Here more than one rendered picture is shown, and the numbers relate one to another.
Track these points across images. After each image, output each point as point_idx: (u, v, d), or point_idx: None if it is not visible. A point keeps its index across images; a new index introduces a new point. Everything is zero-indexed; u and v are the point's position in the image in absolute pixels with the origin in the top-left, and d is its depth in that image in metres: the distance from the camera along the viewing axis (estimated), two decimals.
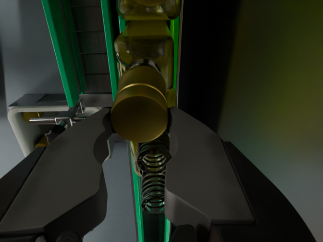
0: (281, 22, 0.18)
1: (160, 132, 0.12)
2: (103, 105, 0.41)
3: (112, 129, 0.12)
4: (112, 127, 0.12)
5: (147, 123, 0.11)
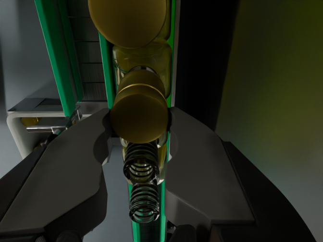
0: (270, 46, 0.18)
1: (160, 132, 0.12)
2: None
3: (112, 129, 0.12)
4: (112, 127, 0.12)
5: (147, 123, 0.11)
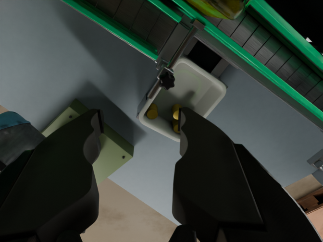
0: None
1: None
2: (177, 46, 0.42)
3: (101, 129, 0.12)
4: (100, 127, 0.12)
5: None
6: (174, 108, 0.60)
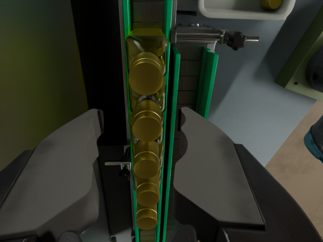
0: None
1: (136, 165, 0.24)
2: (193, 30, 0.42)
3: (101, 129, 0.12)
4: (100, 127, 0.12)
5: (142, 168, 0.24)
6: None
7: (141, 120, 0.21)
